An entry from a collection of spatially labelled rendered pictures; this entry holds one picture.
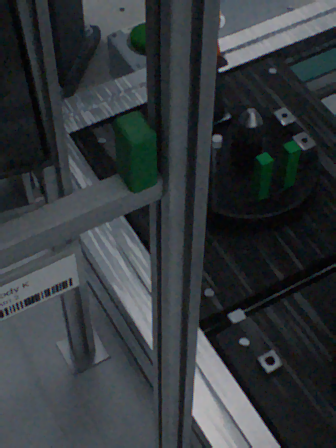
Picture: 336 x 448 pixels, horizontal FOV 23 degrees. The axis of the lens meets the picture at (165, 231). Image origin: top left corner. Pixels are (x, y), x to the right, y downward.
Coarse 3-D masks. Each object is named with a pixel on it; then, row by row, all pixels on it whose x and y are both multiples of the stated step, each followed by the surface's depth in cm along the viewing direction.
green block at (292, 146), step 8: (288, 144) 72; (296, 144) 72; (288, 152) 71; (296, 152) 71; (280, 160) 73; (288, 160) 72; (296, 160) 72; (280, 168) 74; (288, 168) 73; (296, 168) 73; (280, 176) 74; (288, 176) 74; (280, 184) 75; (288, 184) 75
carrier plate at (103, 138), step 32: (256, 64) 88; (224, 96) 85; (256, 96) 85; (288, 96) 85; (320, 128) 82; (96, 160) 80; (320, 192) 78; (288, 224) 75; (320, 224) 75; (224, 256) 73; (256, 256) 73; (288, 256) 73; (320, 256) 73; (224, 288) 71; (256, 288) 71
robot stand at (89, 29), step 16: (48, 0) 89; (64, 0) 92; (80, 0) 98; (64, 16) 93; (80, 16) 99; (64, 32) 95; (80, 32) 100; (96, 32) 105; (64, 48) 96; (80, 48) 102; (64, 64) 97; (80, 64) 101; (64, 80) 99; (80, 80) 101; (64, 96) 98
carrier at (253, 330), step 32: (320, 288) 71; (256, 320) 69; (288, 320) 69; (320, 320) 69; (224, 352) 68; (256, 352) 68; (288, 352) 68; (320, 352) 68; (256, 384) 66; (288, 384) 66; (320, 384) 66; (288, 416) 64; (320, 416) 64
